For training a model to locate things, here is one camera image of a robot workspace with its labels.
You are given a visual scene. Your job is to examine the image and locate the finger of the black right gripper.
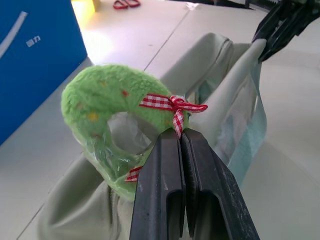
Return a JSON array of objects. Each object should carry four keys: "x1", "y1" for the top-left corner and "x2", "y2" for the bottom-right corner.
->
[
  {"x1": 251, "y1": 3, "x2": 286, "y2": 43},
  {"x1": 258, "y1": 14, "x2": 314, "y2": 63}
]

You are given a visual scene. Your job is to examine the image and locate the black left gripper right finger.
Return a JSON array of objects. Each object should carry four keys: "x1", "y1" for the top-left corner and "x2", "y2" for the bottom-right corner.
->
[{"x1": 180, "y1": 131, "x2": 261, "y2": 240}]

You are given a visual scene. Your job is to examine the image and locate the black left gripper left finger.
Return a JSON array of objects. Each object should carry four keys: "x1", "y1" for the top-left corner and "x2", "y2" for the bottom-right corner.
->
[{"x1": 129, "y1": 132, "x2": 187, "y2": 240}]

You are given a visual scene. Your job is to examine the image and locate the pale green zip pouch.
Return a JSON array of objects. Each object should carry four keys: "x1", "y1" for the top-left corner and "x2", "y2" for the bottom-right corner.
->
[{"x1": 37, "y1": 32, "x2": 269, "y2": 240}]

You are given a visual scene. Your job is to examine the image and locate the green plush wreath keychain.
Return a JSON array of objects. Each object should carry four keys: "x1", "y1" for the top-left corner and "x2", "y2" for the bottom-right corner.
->
[{"x1": 60, "y1": 64, "x2": 209, "y2": 202}]

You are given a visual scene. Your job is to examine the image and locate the blue box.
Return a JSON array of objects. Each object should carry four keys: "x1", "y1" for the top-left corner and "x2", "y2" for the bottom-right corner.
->
[{"x1": 0, "y1": 0, "x2": 89, "y2": 146}]

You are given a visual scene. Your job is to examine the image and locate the yellow block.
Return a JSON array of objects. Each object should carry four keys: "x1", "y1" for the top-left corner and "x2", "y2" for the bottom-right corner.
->
[{"x1": 71, "y1": 0, "x2": 101, "y2": 13}]

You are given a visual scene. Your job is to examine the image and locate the red looped handles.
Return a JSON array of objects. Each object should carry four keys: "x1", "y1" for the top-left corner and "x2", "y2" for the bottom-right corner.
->
[{"x1": 112, "y1": 0, "x2": 142, "y2": 11}]

